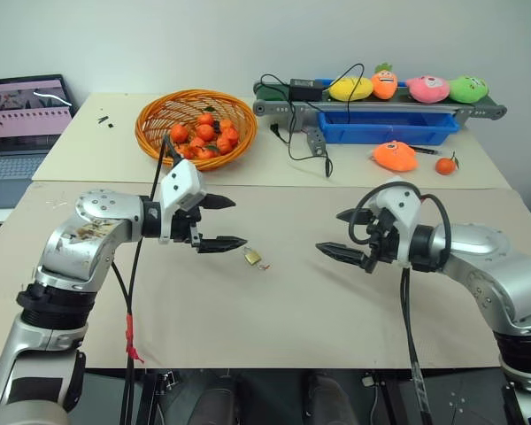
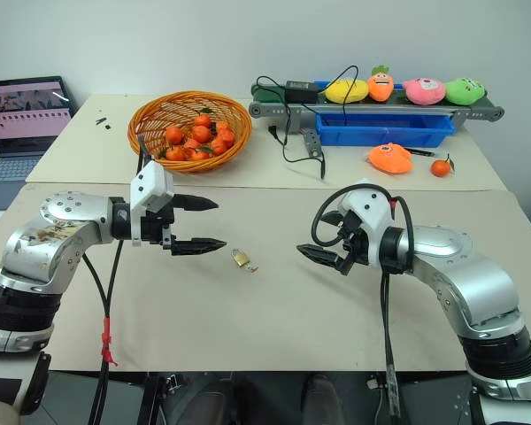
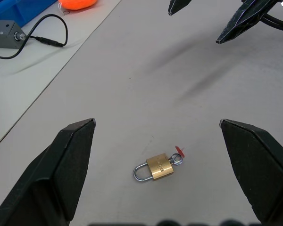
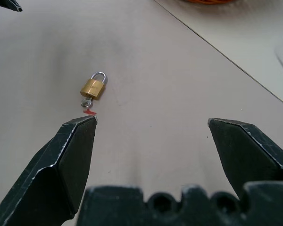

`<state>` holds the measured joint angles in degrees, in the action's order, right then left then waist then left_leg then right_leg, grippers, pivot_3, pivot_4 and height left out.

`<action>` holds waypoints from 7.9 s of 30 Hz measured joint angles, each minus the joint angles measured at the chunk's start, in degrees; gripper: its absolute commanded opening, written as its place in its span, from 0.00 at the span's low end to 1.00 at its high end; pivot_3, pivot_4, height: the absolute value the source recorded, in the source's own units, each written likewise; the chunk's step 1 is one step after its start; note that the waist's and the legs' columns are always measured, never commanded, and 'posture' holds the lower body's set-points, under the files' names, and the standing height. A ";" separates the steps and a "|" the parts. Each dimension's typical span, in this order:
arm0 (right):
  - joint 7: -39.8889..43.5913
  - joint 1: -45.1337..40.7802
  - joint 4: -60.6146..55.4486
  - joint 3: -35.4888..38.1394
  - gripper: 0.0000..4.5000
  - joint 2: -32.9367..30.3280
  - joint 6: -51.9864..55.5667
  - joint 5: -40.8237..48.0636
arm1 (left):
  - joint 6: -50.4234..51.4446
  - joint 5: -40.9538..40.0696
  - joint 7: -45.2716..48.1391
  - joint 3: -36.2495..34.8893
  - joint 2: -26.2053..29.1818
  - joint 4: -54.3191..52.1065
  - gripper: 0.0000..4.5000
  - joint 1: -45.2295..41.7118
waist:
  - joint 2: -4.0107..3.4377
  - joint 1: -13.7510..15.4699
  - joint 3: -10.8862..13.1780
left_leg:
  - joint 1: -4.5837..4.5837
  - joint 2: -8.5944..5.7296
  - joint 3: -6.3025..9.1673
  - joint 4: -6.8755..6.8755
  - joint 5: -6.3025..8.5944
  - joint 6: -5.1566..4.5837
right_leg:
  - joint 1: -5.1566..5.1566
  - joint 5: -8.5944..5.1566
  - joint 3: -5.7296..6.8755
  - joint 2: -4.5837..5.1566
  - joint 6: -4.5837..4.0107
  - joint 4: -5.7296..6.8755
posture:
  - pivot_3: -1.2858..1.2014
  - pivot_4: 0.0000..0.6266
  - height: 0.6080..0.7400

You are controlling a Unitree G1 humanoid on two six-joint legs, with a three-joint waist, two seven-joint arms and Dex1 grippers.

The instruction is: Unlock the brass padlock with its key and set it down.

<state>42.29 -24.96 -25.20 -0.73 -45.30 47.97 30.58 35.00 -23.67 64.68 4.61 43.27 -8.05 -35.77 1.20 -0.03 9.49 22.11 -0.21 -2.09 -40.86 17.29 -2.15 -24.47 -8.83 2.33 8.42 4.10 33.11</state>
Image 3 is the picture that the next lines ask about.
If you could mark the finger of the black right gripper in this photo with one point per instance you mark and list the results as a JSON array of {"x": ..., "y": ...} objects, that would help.
[
  {"x": 178, "y": 5},
  {"x": 245, "y": 21}
]

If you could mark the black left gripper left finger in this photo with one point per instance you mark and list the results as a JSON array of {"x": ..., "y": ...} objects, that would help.
[{"x": 49, "y": 176}]

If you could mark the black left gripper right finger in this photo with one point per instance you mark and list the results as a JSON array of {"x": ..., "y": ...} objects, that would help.
[{"x": 261, "y": 176}]

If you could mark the small silver key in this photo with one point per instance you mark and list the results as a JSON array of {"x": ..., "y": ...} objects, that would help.
[{"x": 179, "y": 162}]

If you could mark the brass padlock with steel shackle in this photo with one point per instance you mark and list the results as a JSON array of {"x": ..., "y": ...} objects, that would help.
[{"x": 160, "y": 167}]

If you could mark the orange plush toy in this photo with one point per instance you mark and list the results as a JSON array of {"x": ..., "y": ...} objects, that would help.
[{"x": 77, "y": 4}]

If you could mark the grey conveyor belt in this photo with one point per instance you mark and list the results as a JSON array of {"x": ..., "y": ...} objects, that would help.
[{"x": 2, "y": 35}]

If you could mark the blue plastic bin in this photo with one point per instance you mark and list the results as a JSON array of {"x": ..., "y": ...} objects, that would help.
[{"x": 14, "y": 11}]

